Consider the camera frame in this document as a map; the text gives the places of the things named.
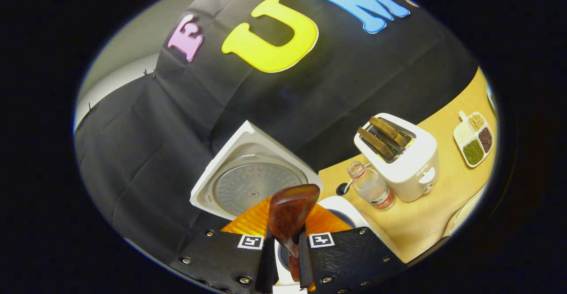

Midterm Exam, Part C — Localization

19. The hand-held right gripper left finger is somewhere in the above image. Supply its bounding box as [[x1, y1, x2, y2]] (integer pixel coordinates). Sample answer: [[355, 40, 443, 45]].
[[171, 196, 278, 294]]

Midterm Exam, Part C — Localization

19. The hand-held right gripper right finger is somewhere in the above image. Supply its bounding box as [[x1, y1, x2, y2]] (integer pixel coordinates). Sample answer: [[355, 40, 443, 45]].
[[298, 203, 406, 294]]

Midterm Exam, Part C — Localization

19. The wooden spoon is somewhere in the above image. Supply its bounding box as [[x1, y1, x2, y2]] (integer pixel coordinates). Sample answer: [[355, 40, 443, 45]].
[[269, 184, 320, 283]]

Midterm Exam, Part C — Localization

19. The white rice cooker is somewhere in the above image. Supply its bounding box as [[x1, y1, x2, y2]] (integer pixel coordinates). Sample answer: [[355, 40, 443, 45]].
[[190, 120, 373, 294]]

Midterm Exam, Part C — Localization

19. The clear plastic bottle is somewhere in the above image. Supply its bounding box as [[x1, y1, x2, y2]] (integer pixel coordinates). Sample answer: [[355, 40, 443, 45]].
[[347, 161, 396, 210]]

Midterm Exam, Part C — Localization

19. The brown toast slice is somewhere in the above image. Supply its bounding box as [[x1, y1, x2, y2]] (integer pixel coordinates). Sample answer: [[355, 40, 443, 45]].
[[357, 127, 396, 161], [369, 116, 408, 148]]

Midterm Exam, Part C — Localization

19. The white toaster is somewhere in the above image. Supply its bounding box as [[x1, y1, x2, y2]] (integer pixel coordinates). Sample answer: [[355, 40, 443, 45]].
[[353, 113, 440, 202]]

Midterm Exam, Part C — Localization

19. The white divided grain dish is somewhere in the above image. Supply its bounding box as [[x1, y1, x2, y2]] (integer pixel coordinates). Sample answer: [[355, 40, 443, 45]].
[[453, 111, 494, 168]]

